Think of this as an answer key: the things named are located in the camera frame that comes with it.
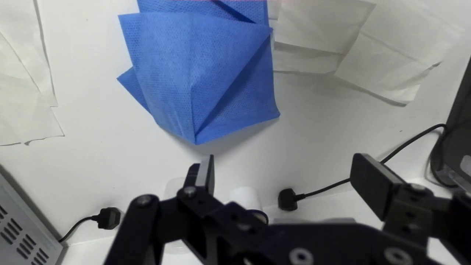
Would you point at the blue cloth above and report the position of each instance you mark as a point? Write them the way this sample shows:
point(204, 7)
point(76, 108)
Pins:
point(206, 74)

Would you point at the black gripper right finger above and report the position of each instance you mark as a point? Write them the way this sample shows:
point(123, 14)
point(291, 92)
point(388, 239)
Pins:
point(416, 216)

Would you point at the white paper cloth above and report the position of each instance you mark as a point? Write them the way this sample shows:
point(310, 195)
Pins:
point(23, 74)
point(391, 64)

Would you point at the black coffee machine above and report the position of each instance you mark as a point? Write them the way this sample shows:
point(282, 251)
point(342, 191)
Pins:
point(457, 148)

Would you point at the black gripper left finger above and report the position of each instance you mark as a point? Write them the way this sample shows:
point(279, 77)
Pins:
point(161, 226)

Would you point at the silver microwave oven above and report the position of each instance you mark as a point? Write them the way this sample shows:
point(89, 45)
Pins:
point(23, 226)

